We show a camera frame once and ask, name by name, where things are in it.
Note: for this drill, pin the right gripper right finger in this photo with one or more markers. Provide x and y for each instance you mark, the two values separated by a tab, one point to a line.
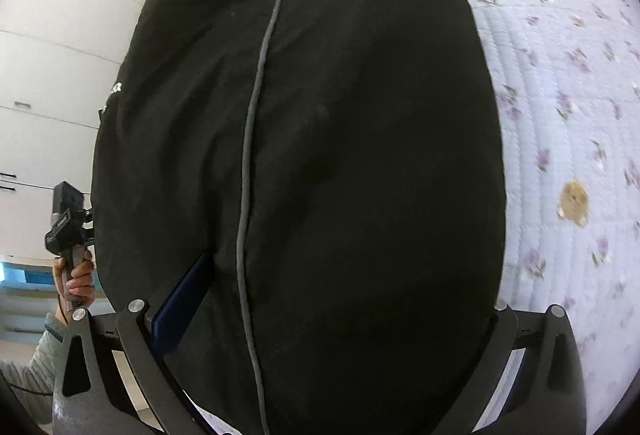
548	392

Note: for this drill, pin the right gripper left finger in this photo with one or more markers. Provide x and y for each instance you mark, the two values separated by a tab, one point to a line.
89	396

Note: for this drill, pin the black hooded jacket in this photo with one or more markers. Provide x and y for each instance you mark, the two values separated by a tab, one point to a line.
337	164

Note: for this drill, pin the grey sleeved left forearm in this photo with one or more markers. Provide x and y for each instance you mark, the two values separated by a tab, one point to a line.
36	378

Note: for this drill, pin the person's left hand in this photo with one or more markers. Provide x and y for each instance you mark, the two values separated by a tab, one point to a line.
79	286

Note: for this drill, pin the white wardrobe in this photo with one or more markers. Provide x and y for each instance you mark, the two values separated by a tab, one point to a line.
59	61

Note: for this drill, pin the floral quilted bed sheet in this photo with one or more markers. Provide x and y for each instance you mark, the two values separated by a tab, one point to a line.
566	80

